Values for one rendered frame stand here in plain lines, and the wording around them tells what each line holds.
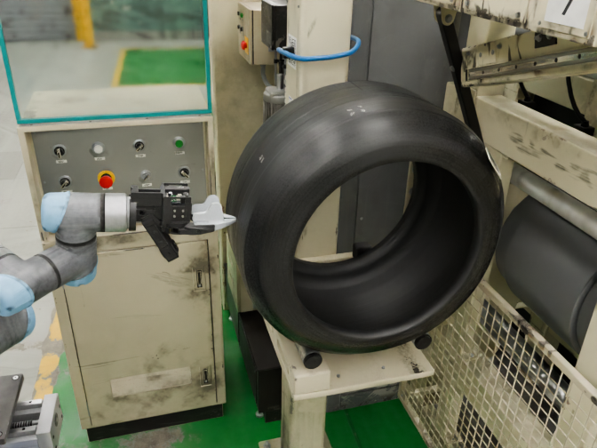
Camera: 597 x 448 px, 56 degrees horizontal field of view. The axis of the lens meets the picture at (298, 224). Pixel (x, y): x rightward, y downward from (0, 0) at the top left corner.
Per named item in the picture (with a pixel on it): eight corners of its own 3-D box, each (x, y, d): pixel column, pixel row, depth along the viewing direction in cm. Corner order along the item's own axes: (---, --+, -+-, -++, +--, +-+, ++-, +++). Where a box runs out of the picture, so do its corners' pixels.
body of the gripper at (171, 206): (195, 197, 108) (129, 196, 104) (192, 237, 111) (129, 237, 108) (190, 182, 114) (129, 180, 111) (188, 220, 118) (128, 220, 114)
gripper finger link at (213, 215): (241, 205, 112) (194, 204, 109) (238, 231, 115) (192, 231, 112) (238, 198, 115) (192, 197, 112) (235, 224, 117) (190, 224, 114)
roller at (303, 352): (269, 287, 159) (269, 274, 157) (284, 285, 160) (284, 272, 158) (303, 372, 130) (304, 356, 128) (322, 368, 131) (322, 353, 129)
